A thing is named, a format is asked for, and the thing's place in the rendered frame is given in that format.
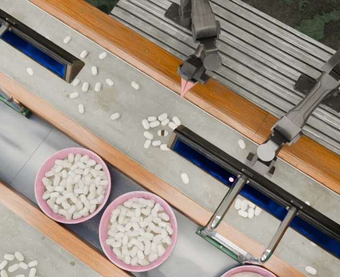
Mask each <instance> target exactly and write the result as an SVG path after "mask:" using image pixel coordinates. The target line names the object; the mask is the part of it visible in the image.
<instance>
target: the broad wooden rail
mask: <svg viewBox="0 0 340 277"><path fill-rule="evenodd" d="M28 1H29V2H31V3H32V4H34V5H36V6H37V7H39V8H41V9H42V10H44V11H45V12H47V13H48V14H50V15H51V16H53V17H55V18H56V19H58V20H60V21H61V22H63V23H64V24H66V25H67V26H69V27H71V28H72V29H74V30H76V31H77V32H79V33H80V34H82V35H84V36H85V37H87V38H89V39H90V40H92V41H93V42H95V43H96V44H98V45H100V46H101V47H103V48H105V49H106V50H107V51H109V52H111V53H112V54H114V55H116V56H117V57H119V58H120V59H122V60H124V61H125V62H127V63H129V64H130V65H132V66H133V67H135V68H136V69H138V70H140V71H141V72H143V73H145V74H146V75H148V76H149V77H151V78H152V79H154V80H155V81H157V82H159V83H160V84H162V85H164V86H165V87H167V88H169V89H170V90H172V91H174V92H175V93H176V94H178V95H180V96H181V91H182V81H181V79H182V78H181V76H180V75H179V74H177V71H178V69H177V68H178V67H179V65H181V64H183V63H184V62H185V61H183V60H182V59H180V58H178V57H177V56H175V55H173V54H172V53H170V52H168V51H167V50H165V49H163V48H162V47H160V46H158V45H157V44H155V43H154V42H152V41H150V40H149V39H147V38H145V37H144V36H142V35H140V34H139V33H137V32H135V31H134V30H132V29H131V28H129V27H127V26H126V25H124V24H122V23H121V22H119V21H117V20H116V19H114V18H112V17H111V16H109V15H108V14H106V13H104V12H103V11H101V10H99V9H98V8H96V7H94V6H93V5H91V4H89V3H88V2H86V1H84V0H28ZM205 75H206V74H205ZM206 76H208V75H206ZM183 98H184V99H186V100H188V101H189V102H191V103H193V104H194V105H196V106H197V107H199V108H200V109H202V110H204V111H205V112H207V113H209V114H210V115H212V116H213V117H215V118H217V119H218V120H220V121H221V122H223V123H224V124H226V125H228V126H229V127H231V128H233V129H234V130H236V131H238V132H239V133H240V134H242V135H244V136H245V137H247V138H249V139H250V140H252V141H253V142H255V143H257V144H258V145H261V144H262V143H263V142H264V141H265V140H266V139H267V138H268V136H269V135H270V134H272V133H273V132H272V131H271V130H270V129H271V128H272V127H273V126H274V125H275V124H276V123H277V121H278V120H279V118H277V117H275V116H274V115H272V114H270V113H269V112H267V111H266V110H264V109H262V108H260V107H259V106H257V105H256V104H254V103H252V102H251V101H249V100H247V99H246V98H244V97H242V96H241V95H239V94H237V93H236V92H234V91H233V90H231V89H229V88H228V87H226V86H224V85H223V84H221V83H219V82H218V81H216V80H214V79H213V78H211V77H210V79H209V81H208V82H207V83H206V84H205V85H202V83H200V82H198V83H197V84H195V85H194V86H193V87H192V88H191V89H189V91H188V92H187V93H186V94H185V95H184V96H183ZM277 156H278V157H279V158H281V159H282V160H284V161H285V162H287V163H288V164H290V165H292V166H293V167H295V168H297V169H298V170H300V171H301V172H303V173H304V174H306V175H308V176H309V177H311V178H313V179H314V180H316V181H317V182H319V183H321V184H322V185H324V186H326V187H327V188H329V189H330V190H332V191H333V192H335V193H337V194H338V195H340V155H338V154H336V153H334V152H333V151H332V150H330V149H328V148H327V147H325V146H323V145H322V144H320V143H318V142H317V141H315V140H313V139H312V138H310V137H309V136H307V135H305V134H303V135H302V136H301V137H300V138H299V140H298V141H297V142H296V143H294V142H293V143H292V144H291V145H290V146H289V145H288V144H286V143H285V145H284V146H283V147H282V149H281V150H280V152H279V153H278V155H277Z"/></svg>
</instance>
